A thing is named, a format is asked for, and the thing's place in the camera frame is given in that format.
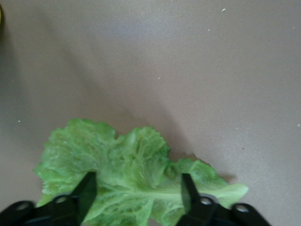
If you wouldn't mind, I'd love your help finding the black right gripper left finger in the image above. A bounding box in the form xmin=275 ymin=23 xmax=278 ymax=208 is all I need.
xmin=35 ymin=171 xmax=97 ymax=226

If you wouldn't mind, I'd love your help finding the green lettuce leaf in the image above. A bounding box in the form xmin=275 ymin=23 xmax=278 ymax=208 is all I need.
xmin=32 ymin=118 xmax=249 ymax=226

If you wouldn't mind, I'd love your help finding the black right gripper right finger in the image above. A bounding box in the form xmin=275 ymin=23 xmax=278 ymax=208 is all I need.
xmin=181 ymin=173 xmax=232 ymax=226

